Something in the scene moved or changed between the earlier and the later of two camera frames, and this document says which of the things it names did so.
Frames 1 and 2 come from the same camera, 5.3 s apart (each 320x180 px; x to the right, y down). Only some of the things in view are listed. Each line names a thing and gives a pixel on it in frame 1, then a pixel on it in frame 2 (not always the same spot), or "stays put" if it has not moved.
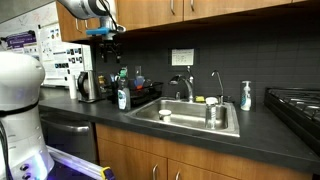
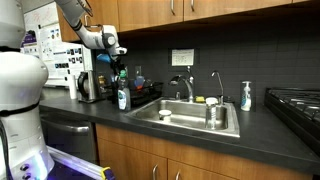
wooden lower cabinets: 133,153 stays put
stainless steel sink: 188,113 stays put
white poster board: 37,32 stays put
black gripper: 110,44 -> 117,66
